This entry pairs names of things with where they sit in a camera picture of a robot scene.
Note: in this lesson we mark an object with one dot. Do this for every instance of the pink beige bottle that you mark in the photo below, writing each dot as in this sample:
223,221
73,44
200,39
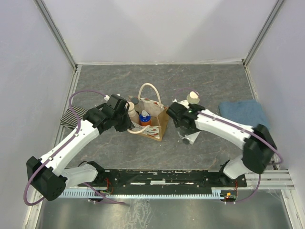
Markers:
134,116

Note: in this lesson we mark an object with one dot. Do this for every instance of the white square bottle dark cap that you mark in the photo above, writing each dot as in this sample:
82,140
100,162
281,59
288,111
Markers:
189,139

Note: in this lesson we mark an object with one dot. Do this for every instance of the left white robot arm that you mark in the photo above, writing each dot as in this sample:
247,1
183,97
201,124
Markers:
49,175

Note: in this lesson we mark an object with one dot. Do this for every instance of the blue orange spray bottle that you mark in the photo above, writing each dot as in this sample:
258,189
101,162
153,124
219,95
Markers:
145,118

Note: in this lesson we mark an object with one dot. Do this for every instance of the aluminium frame post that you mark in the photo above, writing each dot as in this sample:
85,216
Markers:
55,31
263,32

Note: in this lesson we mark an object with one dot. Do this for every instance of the left aluminium frame post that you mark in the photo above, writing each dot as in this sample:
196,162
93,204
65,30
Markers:
55,31

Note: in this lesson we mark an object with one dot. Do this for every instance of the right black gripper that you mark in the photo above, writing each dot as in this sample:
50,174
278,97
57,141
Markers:
184,131

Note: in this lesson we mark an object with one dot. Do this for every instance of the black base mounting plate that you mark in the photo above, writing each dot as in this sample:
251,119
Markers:
117,178

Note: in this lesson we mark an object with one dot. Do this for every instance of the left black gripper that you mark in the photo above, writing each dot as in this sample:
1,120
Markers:
128,125

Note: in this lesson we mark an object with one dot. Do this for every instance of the blue folded cloth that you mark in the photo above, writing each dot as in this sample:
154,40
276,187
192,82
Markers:
248,112

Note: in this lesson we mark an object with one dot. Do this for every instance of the light blue cable duct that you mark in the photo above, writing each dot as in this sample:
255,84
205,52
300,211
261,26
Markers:
154,192

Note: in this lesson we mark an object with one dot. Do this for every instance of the right aluminium frame post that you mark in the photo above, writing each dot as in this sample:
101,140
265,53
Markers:
263,32

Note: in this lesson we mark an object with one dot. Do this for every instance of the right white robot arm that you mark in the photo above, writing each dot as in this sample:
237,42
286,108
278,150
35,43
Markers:
256,142

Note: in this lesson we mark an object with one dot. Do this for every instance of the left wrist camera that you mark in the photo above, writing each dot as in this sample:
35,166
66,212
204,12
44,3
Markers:
117,104

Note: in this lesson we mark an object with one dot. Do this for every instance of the watermelon print canvas bag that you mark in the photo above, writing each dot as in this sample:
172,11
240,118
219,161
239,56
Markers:
158,114

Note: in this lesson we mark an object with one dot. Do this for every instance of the black white striped cloth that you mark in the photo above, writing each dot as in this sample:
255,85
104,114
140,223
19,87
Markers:
69,120

